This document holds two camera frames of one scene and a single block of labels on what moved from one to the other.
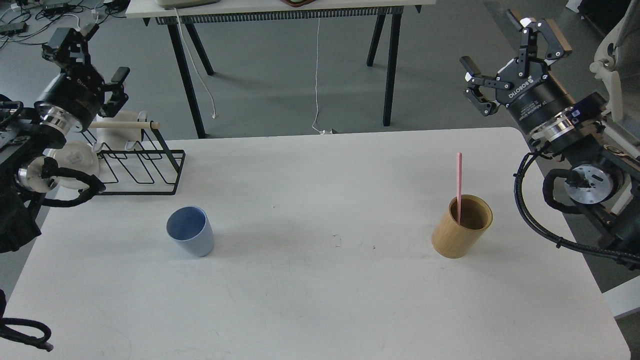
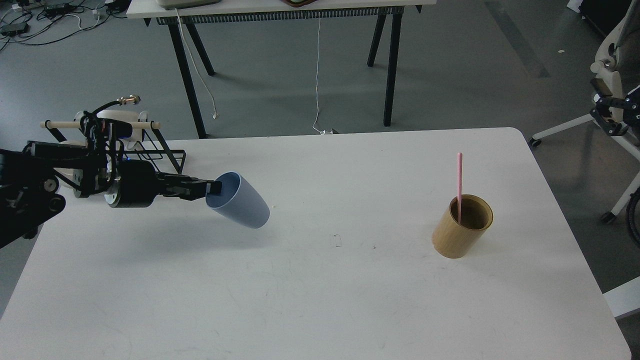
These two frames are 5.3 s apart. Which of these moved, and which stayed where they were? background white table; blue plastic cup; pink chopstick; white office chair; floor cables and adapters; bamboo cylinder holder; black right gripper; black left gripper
Moved: blue plastic cup; black left gripper; black right gripper
Stayed: bamboo cylinder holder; pink chopstick; white office chair; background white table; floor cables and adapters
